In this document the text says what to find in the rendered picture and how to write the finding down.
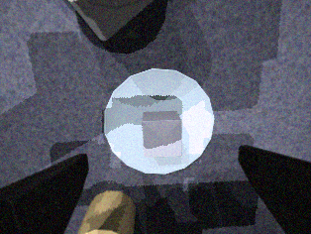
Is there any tan hollow cylinder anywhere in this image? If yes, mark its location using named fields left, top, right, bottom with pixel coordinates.
left=77, top=190, right=136, bottom=234

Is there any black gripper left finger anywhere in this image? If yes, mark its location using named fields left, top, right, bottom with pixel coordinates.
left=0, top=154, right=89, bottom=234

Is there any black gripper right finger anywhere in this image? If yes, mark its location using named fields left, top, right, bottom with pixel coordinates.
left=238, top=145, right=311, bottom=234

